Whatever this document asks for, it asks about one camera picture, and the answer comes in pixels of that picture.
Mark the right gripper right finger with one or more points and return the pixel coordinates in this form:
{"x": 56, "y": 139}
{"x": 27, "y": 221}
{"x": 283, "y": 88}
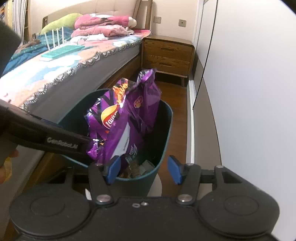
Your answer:
{"x": 189, "y": 176}

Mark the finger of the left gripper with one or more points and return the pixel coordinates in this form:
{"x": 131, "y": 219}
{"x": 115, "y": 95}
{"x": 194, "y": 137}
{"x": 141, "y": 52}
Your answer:
{"x": 41, "y": 134}

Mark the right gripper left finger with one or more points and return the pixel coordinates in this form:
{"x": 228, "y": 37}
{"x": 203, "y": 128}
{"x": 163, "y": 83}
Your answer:
{"x": 100, "y": 177}

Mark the purple chips bag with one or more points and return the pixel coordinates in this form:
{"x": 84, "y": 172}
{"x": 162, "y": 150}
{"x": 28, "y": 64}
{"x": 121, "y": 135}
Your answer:
{"x": 119, "y": 120}

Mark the dark teal trash bin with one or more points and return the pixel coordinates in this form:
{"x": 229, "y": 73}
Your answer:
{"x": 155, "y": 144}

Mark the person left hand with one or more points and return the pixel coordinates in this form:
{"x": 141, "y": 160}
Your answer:
{"x": 6, "y": 168}

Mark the bed with floral blanket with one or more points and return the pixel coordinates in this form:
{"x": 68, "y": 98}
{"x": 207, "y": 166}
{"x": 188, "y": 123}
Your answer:
{"x": 49, "y": 90}

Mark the teal grid rack tray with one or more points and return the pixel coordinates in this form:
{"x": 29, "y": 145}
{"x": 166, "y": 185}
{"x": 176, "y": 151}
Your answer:
{"x": 58, "y": 44}

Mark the teal quilt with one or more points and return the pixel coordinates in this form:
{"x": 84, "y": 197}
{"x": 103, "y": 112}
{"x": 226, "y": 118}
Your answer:
{"x": 36, "y": 47}

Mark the pink folded blankets pile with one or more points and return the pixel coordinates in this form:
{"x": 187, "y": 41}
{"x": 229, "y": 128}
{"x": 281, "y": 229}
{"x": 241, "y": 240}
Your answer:
{"x": 109, "y": 26}

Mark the green pillow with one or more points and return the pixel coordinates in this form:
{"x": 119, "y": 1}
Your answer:
{"x": 65, "y": 21}

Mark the wooden bedside nightstand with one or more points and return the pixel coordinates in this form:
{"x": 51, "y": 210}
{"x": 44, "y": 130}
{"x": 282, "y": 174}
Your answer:
{"x": 168, "y": 55}

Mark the white wardrobe sliding door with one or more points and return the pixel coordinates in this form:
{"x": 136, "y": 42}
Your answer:
{"x": 242, "y": 97}

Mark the beige padded headboard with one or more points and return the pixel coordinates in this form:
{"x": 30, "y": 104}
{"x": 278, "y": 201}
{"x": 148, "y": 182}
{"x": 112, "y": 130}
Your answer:
{"x": 139, "y": 10}

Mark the wall power socket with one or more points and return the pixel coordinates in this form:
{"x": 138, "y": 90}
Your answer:
{"x": 182, "y": 23}

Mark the wall light switch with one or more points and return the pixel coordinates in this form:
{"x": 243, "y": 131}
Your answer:
{"x": 157, "y": 19}

